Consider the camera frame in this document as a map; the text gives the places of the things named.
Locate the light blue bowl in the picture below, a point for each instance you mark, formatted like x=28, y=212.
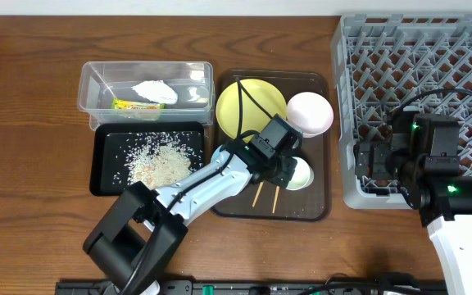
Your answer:
x=216, y=153

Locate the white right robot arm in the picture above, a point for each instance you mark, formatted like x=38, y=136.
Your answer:
x=445, y=207

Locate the yellow plate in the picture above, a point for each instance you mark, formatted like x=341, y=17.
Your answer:
x=266, y=94

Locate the wooden chopstick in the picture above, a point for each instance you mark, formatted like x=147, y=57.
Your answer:
x=258, y=192
x=276, y=196

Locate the brown serving tray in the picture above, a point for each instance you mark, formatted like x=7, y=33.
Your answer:
x=309, y=204

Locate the pink bowl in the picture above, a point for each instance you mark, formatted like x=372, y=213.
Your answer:
x=311, y=113

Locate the green yellow snack wrapper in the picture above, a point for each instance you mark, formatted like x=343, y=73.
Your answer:
x=120, y=104

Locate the right wooden chopstick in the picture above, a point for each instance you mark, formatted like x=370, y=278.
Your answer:
x=276, y=196

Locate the pale green cup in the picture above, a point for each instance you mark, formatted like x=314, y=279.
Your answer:
x=303, y=175

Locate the rice food waste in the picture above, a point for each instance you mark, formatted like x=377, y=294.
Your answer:
x=153, y=158

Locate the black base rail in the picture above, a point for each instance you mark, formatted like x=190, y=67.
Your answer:
x=338, y=285

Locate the white napkin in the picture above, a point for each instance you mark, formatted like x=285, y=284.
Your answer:
x=156, y=91

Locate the left wooden chopstick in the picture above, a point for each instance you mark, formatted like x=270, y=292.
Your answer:
x=258, y=192

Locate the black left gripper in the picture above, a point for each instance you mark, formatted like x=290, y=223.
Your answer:
x=284, y=175

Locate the grey dishwasher rack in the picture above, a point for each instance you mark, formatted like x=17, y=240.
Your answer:
x=380, y=61

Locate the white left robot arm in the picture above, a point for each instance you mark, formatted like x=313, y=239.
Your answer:
x=135, y=240

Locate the black tray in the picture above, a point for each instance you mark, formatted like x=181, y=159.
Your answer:
x=100, y=147

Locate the clear plastic bin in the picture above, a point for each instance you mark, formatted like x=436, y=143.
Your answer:
x=102, y=81

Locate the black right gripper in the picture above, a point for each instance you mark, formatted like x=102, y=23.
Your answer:
x=381, y=152

